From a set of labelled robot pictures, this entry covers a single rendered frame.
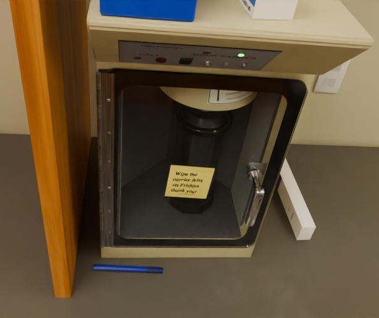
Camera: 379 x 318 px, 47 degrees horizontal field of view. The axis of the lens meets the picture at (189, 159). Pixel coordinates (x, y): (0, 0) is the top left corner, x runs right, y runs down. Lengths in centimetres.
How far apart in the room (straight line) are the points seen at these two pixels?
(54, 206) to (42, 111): 18
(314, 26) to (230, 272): 57
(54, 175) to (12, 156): 54
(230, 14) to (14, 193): 72
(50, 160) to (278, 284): 55
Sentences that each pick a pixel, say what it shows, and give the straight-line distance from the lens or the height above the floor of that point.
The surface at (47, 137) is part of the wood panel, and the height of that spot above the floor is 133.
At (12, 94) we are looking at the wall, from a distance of 122.
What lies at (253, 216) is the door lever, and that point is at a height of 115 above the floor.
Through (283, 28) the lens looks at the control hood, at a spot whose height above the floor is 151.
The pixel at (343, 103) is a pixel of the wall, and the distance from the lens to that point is 132.
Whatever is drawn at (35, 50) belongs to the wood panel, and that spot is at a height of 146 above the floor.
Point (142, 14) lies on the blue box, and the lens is 48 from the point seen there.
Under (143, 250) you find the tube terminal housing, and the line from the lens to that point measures 93.
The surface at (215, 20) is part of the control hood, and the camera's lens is 51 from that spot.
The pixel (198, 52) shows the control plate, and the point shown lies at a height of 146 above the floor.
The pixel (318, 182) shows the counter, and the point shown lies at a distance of 121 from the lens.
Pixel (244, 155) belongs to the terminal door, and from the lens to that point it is 74.
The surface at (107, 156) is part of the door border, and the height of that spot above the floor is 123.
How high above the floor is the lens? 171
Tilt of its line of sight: 41 degrees down
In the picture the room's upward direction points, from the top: 9 degrees clockwise
